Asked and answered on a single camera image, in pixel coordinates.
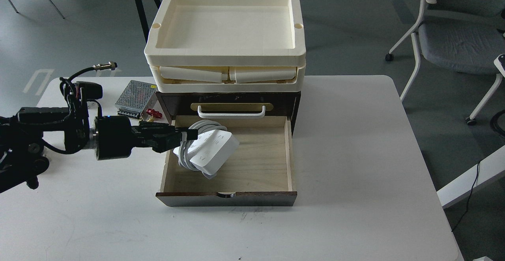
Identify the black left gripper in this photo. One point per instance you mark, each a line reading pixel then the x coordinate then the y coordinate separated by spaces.
pixel 114 136

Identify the white power strip with cable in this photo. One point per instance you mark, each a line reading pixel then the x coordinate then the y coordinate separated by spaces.
pixel 214 145

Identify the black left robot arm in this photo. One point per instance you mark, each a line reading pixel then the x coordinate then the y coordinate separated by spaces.
pixel 25 136

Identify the metal mesh power supply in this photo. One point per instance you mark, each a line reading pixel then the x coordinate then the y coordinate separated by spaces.
pixel 136 99

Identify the open wooden drawer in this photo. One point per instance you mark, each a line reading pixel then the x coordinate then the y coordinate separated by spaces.
pixel 259 174

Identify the cream plastic tray stack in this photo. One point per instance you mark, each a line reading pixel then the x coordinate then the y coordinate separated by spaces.
pixel 227 46

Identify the grey office chair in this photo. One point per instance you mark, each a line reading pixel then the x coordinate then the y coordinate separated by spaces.
pixel 458 45

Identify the brass valve red handle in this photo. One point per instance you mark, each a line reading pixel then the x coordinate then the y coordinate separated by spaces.
pixel 153 114

